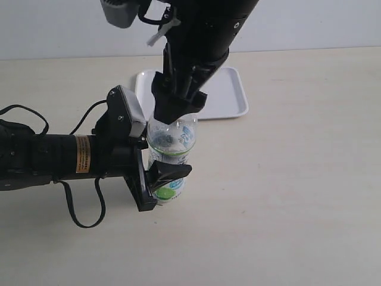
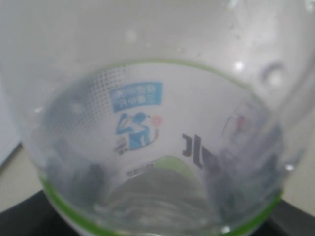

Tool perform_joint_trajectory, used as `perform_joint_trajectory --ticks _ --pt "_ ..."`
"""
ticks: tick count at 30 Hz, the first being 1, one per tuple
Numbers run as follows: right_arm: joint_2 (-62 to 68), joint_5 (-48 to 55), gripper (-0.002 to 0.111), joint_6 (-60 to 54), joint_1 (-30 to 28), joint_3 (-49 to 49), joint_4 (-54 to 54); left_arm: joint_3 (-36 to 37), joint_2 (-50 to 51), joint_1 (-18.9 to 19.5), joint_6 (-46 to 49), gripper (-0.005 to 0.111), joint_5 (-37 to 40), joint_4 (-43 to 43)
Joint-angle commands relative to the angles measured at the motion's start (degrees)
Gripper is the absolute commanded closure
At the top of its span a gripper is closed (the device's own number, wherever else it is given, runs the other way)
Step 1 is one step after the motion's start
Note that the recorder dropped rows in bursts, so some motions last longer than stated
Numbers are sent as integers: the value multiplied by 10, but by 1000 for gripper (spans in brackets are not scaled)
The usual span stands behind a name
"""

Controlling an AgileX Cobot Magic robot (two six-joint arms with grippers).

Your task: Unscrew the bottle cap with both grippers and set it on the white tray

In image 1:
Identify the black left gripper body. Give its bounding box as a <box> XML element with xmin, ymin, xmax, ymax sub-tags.
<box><xmin>90</xmin><ymin>113</ymin><xmax>158</xmax><ymax>213</ymax></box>

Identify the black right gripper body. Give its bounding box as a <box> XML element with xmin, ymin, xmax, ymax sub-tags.
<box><xmin>151</xmin><ymin>44</ymin><xmax>229</xmax><ymax>99</ymax></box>

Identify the clear plastic drink bottle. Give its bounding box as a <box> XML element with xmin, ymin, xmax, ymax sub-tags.
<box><xmin>146</xmin><ymin>112</ymin><xmax>198</xmax><ymax>205</ymax></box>

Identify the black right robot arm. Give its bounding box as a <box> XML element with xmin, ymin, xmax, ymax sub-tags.
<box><xmin>151</xmin><ymin>0</ymin><xmax>257</xmax><ymax>125</ymax></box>

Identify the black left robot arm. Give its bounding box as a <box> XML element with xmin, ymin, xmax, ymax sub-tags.
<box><xmin>1</xmin><ymin>114</ymin><xmax>192</xmax><ymax>212</ymax></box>

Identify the white plastic tray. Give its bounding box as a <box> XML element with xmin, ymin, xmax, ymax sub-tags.
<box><xmin>135</xmin><ymin>67</ymin><xmax>249</xmax><ymax>120</ymax></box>

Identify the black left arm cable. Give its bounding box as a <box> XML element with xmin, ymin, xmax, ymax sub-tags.
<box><xmin>0</xmin><ymin>100</ymin><xmax>108</xmax><ymax>229</ymax></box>

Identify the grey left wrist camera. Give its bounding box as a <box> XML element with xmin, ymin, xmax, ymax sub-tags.
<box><xmin>107</xmin><ymin>85</ymin><xmax>146</xmax><ymax>140</ymax></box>

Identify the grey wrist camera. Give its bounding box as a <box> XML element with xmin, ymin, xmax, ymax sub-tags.
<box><xmin>100</xmin><ymin>0</ymin><xmax>139</xmax><ymax>29</ymax></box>
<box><xmin>107</xmin><ymin>85</ymin><xmax>146</xmax><ymax>140</ymax></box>

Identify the white cable tie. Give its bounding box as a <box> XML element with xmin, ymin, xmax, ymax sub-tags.
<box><xmin>146</xmin><ymin>18</ymin><xmax>181</xmax><ymax>46</ymax></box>

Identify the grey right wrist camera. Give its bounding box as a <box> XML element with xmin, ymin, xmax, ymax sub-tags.
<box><xmin>100</xmin><ymin>0</ymin><xmax>139</xmax><ymax>29</ymax></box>

